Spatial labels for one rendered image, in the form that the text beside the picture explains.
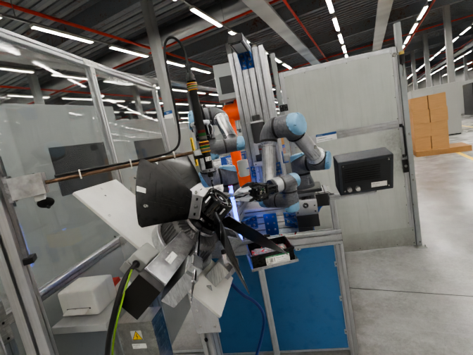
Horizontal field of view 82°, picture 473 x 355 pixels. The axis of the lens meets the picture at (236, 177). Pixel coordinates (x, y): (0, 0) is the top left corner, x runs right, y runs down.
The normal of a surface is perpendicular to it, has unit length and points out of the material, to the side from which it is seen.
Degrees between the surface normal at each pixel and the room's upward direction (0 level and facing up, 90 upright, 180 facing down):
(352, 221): 89
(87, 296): 90
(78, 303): 90
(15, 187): 90
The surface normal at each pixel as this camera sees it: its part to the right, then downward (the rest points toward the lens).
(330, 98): -0.14, 0.17
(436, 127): -0.43, 0.21
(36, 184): 0.43, 0.04
